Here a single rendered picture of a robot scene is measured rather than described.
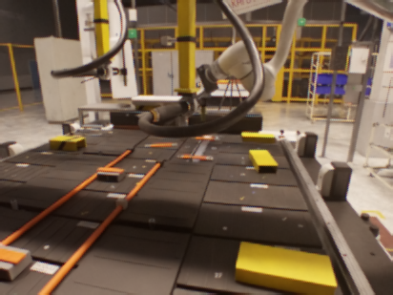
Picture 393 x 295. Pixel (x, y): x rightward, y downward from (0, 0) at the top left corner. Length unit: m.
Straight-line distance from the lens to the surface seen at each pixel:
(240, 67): 1.09
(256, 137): 1.25
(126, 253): 0.54
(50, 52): 7.05
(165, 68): 10.36
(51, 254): 0.60
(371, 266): 0.82
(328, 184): 1.07
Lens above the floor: 1.36
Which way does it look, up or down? 18 degrees down
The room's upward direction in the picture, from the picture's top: straight up
